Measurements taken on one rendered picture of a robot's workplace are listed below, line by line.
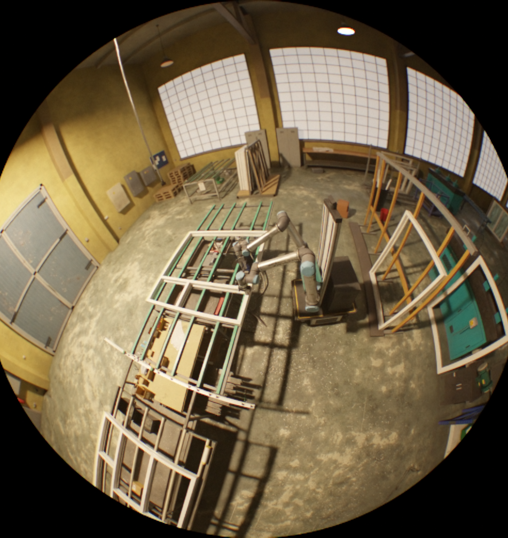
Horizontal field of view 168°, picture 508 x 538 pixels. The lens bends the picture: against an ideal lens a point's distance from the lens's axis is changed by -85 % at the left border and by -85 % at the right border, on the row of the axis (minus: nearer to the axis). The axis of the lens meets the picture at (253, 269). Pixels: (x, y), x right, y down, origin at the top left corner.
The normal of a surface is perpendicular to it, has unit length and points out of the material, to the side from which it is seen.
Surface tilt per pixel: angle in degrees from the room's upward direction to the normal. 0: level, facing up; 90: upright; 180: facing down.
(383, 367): 0
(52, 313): 90
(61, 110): 90
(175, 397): 0
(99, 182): 90
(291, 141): 90
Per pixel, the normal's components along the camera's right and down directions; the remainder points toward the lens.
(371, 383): -0.17, -0.64
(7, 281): 0.96, 0.06
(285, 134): -0.22, 0.77
